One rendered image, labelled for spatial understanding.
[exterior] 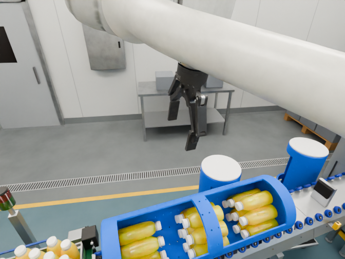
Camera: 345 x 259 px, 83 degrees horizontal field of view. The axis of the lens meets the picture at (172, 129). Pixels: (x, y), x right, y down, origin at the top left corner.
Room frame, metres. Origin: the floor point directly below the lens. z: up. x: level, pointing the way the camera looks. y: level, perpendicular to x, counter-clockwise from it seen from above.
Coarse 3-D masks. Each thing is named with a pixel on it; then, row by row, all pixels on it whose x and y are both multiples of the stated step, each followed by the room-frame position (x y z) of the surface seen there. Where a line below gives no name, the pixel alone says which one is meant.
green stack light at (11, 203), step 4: (12, 196) 0.66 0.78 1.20; (8, 200) 0.63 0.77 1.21; (12, 200) 0.65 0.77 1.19; (0, 204) 0.61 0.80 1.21; (4, 204) 0.62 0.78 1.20; (8, 204) 0.63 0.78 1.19; (12, 204) 0.64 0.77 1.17; (0, 208) 0.61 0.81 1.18; (4, 208) 0.62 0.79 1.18; (8, 208) 0.62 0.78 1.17
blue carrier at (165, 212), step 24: (216, 192) 0.67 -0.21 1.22; (240, 192) 0.82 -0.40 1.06; (288, 192) 0.67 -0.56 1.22; (120, 216) 0.55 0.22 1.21; (144, 216) 0.64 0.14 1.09; (168, 216) 0.67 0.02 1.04; (216, 216) 0.54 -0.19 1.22; (288, 216) 0.59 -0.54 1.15; (168, 240) 0.59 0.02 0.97; (216, 240) 0.47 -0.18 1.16; (240, 240) 0.50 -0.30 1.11
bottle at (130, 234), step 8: (136, 224) 0.56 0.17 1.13; (144, 224) 0.56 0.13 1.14; (152, 224) 0.56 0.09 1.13; (120, 232) 0.52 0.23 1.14; (128, 232) 0.52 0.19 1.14; (136, 232) 0.52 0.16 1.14; (144, 232) 0.53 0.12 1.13; (152, 232) 0.54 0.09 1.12; (120, 240) 0.49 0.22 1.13; (128, 240) 0.50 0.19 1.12; (136, 240) 0.51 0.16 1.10
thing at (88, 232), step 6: (84, 228) 0.63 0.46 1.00; (90, 228) 0.63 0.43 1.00; (96, 228) 0.64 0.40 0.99; (84, 234) 0.60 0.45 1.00; (90, 234) 0.60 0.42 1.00; (96, 234) 0.60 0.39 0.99; (84, 240) 0.57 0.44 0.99; (90, 240) 0.58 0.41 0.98; (96, 240) 0.59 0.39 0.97; (84, 246) 0.57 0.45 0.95; (90, 246) 0.58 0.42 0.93; (96, 246) 0.58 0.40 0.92
